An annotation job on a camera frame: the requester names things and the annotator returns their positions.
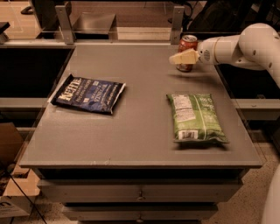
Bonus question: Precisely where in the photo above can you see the cardboard box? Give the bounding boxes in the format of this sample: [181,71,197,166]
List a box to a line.
[0,122,40,218]

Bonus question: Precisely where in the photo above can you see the grey upper drawer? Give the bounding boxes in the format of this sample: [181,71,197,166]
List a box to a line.
[38,179,242,203]

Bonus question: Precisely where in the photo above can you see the black backpack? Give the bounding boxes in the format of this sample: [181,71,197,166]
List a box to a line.
[186,0,255,33]

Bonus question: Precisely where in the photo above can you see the grey lower drawer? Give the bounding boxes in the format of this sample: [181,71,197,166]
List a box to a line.
[62,203,218,221]

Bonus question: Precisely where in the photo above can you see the grey drawer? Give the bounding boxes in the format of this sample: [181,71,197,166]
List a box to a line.
[38,179,242,203]
[62,203,218,221]

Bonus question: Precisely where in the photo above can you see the blue Kettle chip bag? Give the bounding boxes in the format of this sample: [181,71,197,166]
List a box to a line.
[51,74,126,114]

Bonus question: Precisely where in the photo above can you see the left metal bracket post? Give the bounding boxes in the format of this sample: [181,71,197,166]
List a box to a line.
[55,5,74,45]

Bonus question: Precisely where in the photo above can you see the right metal bracket post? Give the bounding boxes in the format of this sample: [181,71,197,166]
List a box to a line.
[170,6,185,45]

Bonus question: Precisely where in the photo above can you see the orange soda can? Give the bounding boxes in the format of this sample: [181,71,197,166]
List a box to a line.
[176,34,198,73]

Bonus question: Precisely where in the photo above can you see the green chip bag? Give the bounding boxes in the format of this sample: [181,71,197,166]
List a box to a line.
[166,94,228,144]

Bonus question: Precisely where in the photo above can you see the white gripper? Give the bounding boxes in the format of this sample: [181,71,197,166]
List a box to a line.
[169,38,218,65]

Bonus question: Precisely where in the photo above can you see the metal bracket post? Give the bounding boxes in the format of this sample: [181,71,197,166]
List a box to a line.
[170,6,185,45]
[55,5,74,45]

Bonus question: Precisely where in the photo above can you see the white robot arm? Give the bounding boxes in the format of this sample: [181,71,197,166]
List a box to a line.
[169,23,280,224]

